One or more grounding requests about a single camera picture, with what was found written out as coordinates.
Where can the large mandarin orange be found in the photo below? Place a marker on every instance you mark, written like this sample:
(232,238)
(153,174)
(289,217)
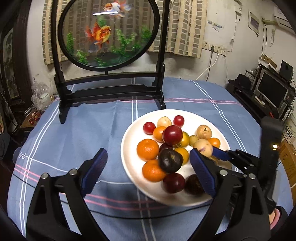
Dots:
(147,149)
(151,171)

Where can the pale yellow round fruit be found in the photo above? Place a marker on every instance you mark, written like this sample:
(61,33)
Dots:
(164,121)

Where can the goldfish screen on black stand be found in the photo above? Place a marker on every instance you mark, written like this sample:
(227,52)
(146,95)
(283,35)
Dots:
(92,41)

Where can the beige round fruit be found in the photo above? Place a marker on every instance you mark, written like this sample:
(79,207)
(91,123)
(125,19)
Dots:
(203,131)

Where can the white oval plate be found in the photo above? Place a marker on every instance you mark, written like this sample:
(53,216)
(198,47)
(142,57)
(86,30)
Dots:
(133,164)

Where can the white bucket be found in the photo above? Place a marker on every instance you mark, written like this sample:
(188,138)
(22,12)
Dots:
(289,131)

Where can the brown mangosteen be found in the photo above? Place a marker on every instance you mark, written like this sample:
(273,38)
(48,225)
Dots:
(193,185)

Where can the beige checked curtain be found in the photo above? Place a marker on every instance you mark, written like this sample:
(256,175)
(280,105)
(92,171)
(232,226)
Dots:
(131,24)

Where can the dark red plum back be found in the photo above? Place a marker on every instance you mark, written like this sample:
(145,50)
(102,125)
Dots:
(172,135)

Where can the black speaker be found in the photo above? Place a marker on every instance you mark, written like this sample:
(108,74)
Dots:
(286,71)

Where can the dark red plum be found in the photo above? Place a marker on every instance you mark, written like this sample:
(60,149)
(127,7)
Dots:
(172,135)
(174,183)

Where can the small yellow longan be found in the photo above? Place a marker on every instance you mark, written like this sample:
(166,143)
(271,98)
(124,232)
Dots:
(192,140)

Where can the dark purple plum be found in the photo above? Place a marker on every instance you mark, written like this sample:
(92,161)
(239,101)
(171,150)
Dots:
(165,146)

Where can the cardboard box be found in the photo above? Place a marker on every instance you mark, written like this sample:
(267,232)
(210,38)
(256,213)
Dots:
(287,157)

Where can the blue striped tablecloth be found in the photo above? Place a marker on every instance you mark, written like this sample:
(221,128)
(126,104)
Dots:
(45,201)

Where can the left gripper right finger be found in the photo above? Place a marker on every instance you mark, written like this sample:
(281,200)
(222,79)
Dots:
(204,175)

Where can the black hat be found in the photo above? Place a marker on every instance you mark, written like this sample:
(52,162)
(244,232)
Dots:
(241,82)

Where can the small orange tomato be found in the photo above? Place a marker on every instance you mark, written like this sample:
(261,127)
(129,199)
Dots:
(215,142)

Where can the red cherry tomato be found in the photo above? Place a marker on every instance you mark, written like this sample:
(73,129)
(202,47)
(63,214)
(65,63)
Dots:
(148,128)
(179,121)

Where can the olive green round fruit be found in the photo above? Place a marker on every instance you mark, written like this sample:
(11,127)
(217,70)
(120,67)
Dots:
(184,142)

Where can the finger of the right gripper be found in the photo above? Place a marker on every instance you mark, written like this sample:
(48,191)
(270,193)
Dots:
(220,154)

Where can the beige potato-like fruit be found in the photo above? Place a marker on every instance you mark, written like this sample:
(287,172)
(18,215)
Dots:
(223,164)

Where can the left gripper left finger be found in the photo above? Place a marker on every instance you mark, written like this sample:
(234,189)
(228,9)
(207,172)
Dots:
(91,171)

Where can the small orange fruit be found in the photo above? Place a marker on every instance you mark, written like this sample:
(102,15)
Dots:
(158,133)

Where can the yellow orange round fruit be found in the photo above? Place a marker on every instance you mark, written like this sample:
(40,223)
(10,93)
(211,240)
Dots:
(184,153)

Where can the person's right hand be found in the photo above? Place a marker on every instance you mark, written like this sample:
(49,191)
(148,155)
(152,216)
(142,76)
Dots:
(277,218)

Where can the wall power strip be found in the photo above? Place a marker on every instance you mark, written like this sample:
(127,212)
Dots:
(214,48)

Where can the computer monitor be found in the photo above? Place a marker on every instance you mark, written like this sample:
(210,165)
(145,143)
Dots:
(271,88)

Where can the dark framed painting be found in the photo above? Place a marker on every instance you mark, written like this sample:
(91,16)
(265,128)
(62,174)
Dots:
(14,17)

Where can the dark purple mangosteen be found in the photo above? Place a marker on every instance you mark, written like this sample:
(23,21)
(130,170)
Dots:
(170,161)

